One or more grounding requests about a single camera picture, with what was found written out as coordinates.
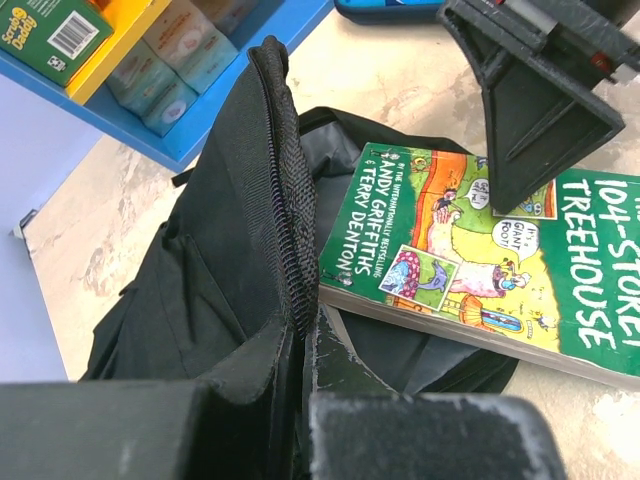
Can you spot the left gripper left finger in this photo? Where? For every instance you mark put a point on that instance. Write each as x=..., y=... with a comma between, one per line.
x=235, y=422

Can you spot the green 104-storey treehouse book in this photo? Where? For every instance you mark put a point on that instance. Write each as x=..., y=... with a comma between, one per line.
x=554, y=282

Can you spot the right small green box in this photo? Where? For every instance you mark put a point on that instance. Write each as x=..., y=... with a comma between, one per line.
x=53, y=37

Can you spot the blue shark pencil case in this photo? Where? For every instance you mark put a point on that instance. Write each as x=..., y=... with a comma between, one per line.
x=385, y=12

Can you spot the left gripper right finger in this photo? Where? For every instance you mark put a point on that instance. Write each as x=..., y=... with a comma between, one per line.
x=360, y=428

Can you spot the blue shelf unit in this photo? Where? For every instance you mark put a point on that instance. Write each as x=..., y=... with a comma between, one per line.
x=88, y=98

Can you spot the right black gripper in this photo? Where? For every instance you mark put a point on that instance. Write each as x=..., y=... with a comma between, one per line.
x=537, y=64

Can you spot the teal tissue boxes stack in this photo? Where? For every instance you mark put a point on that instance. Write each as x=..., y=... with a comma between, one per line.
x=178, y=58

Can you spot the black backpack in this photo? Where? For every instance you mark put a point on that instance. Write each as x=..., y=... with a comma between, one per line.
x=238, y=258

